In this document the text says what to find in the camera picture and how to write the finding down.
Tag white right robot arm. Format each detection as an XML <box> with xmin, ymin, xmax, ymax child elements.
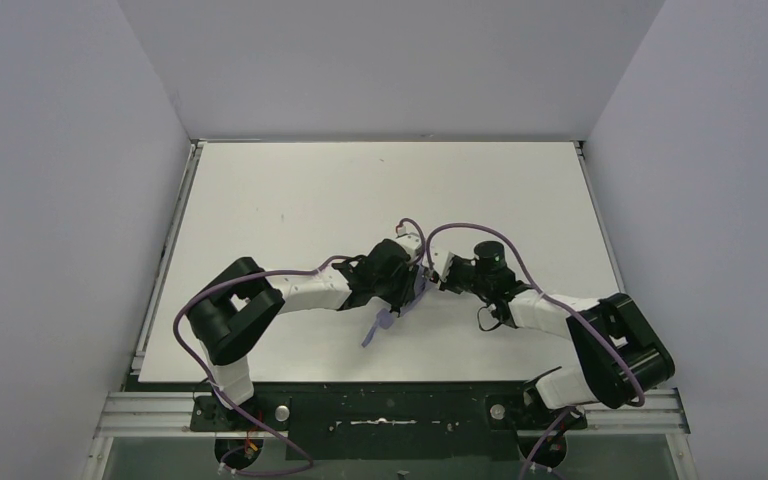
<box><xmin>426</xmin><ymin>241</ymin><xmax>675</xmax><ymax>411</ymax></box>

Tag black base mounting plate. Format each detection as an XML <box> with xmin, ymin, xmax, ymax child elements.
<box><xmin>190</xmin><ymin>381</ymin><xmax>559</xmax><ymax>462</ymax></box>

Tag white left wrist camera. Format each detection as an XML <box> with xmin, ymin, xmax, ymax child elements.
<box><xmin>394</xmin><ymin>233</ymin><xmax>425</xmax><ymax>264</ymax></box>

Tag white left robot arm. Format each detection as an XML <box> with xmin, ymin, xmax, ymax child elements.
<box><xmin>176</xmin><ymin>234</ymin><xmax>422</xmax><ymax>409</ymax></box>

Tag purple folding umbrella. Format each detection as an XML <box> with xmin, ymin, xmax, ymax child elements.
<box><xmin>361</xmin><ymin>265</ymin><xmax>428</xmax><ymax>348</ymax></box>

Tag aluminium frame rail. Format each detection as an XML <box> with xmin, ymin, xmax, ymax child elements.
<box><xmin>82</xmin><ymin>382</ymin><xmax>697</xmax><ymax>479</ymax></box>

